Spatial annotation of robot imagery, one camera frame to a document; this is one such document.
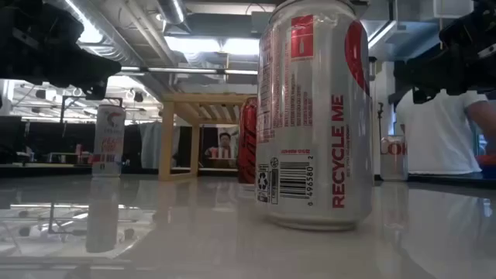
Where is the black tripod stand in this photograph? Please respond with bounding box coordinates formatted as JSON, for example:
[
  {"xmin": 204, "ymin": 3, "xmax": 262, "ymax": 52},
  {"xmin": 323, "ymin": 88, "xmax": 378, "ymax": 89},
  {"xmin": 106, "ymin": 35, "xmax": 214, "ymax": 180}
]
[{"xmin": 376, "ymin": 101, "xmax": 385, "ymax": 177}]

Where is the silver Diet Coke can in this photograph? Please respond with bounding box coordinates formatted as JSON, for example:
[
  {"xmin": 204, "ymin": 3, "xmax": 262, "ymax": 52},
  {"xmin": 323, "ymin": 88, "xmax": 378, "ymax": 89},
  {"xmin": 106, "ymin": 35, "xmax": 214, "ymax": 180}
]
[
  {"xmin": 379, "ymin": 134, "xmax": 409, "ymax": 182},
  {"xmin": 254, "ymin": 0, "xmax": 374, "ymax": 232}
]

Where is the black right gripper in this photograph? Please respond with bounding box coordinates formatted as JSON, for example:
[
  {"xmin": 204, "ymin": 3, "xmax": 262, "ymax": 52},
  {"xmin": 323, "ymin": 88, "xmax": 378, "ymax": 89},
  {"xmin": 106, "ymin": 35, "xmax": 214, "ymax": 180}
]
[{"xmin": 394, "ymin": 0, "xmax": 496, "ymax": 105}]

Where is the plain red soda can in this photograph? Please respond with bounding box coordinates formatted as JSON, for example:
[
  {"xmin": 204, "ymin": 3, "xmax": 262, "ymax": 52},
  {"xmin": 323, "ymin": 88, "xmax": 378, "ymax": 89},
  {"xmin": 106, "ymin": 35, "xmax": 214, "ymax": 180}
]
[{"xmin": 236, "ymin": 96, "xmax": 259, "ymax": 185}]

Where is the tall white Celsius can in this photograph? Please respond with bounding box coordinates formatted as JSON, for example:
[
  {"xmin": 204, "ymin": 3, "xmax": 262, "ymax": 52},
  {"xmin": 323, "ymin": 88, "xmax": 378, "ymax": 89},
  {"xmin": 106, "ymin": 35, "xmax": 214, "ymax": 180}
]
[{"xmin": 91, "ymin": 103, "xmax": 127, "ymax": 178}]

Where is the person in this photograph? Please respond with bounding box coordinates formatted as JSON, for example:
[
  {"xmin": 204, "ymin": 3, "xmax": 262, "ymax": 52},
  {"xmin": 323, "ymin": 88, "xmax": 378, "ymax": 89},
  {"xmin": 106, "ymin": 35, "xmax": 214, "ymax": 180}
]
[
  {"xmin": 394, "ymin": 88, "xmax": 496, "ymax": 175},
  {"xmin": 204, "ymin": 131, "xmax": 238, "ymax": 160}
]

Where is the grey hanging cloth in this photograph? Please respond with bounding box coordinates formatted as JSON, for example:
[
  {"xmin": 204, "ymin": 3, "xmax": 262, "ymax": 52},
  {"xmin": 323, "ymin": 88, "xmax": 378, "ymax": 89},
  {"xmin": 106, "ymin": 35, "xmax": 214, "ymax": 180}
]
[{"xmin": 139, "ymin": 122, "xmax": 181, "ymax": 170}]

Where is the light wooden slatted shelf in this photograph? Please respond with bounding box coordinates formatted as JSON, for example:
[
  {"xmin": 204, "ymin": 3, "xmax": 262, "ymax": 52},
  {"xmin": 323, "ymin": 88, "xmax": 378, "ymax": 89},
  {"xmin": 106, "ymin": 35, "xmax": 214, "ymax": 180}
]
[{"xmin": 157, "ymin": 92, "xmax": 259, "ymax": 182}]

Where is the black metal frame stand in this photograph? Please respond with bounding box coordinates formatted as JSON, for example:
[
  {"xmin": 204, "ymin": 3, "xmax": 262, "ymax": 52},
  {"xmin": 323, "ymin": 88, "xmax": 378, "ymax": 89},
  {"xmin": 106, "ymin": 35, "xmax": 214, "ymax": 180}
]
[{"xmin": 59, "ymin": 96, "xmax": 124, "ymax": 136}]

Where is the black desk partition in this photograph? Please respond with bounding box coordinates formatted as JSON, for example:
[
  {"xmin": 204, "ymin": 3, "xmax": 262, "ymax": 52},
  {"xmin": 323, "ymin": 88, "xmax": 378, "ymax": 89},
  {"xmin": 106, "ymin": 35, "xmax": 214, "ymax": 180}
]
[{"xmin": 0, "ymin": 115, "xmax": 98, "ymax": 166}]

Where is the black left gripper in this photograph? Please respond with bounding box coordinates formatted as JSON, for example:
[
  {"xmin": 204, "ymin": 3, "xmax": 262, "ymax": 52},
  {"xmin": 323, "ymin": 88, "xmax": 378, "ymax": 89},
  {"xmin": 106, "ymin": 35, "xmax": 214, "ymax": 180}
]
[{"xmin": 0, "ymin": 0, "xmax": 122, "ymax": 101}]

